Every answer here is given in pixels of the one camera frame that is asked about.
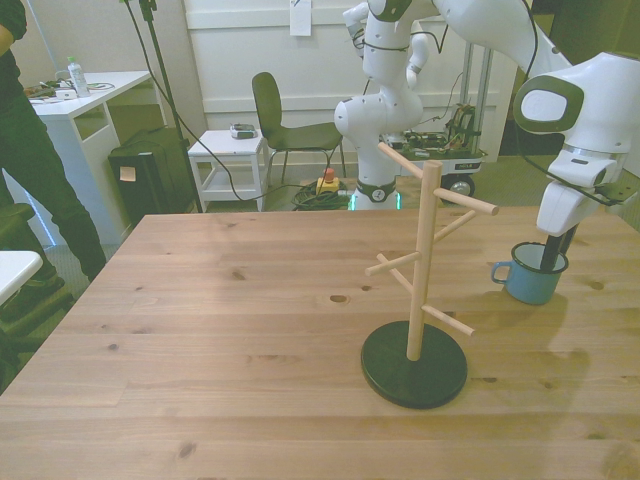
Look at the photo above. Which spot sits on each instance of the clear plastic bottle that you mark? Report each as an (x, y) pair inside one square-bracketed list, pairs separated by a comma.
[(79, 80)]

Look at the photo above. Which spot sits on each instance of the black camera stand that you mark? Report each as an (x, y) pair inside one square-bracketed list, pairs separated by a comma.
[(165, 95)]

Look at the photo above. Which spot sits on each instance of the blue enamel mug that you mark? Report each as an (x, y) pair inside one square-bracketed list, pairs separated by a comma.
[(532, 287)]

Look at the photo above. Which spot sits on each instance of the wooden mug tree black base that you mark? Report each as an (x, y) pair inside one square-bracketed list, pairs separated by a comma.
[(419, 300)]

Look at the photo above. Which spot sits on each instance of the black case with sticky note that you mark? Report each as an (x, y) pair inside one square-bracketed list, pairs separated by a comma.
[(150, 180)]

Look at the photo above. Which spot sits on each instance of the grey handheld device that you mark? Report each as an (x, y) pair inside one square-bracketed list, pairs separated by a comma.
[(243, 131)]

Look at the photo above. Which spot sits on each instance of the white paper sheet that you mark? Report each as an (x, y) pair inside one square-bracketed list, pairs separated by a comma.
[(300, 17)]

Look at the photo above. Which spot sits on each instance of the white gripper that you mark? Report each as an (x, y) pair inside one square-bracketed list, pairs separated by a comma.
[(562, 207)]

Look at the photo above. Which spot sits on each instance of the person in dark clothes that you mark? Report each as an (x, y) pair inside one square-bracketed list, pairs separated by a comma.
[(45, 175)]

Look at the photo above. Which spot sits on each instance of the small white side table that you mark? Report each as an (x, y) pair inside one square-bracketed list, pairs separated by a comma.
[(225, 155)]

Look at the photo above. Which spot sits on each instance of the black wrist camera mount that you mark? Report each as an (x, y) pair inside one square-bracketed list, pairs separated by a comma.
[(617, 192)]

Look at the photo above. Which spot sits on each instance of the white desk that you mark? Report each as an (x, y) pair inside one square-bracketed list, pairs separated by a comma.
[(95, 100)]

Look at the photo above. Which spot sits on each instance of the white rounded tabletop edge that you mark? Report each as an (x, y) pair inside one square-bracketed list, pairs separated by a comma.
[(15, 272)]

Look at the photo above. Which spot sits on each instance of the wheeled cart with electronics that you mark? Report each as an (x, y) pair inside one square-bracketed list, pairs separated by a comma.
[(445, 145)]

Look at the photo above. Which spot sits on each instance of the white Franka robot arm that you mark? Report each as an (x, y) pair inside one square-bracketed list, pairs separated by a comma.
[(385, 125)]

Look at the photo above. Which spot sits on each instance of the yellow emergency stop button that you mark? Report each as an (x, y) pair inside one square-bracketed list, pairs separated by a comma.
[(328, 182)]

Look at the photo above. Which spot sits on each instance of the dark moulded chair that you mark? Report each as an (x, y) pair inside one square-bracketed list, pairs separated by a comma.
[(285, 132)]

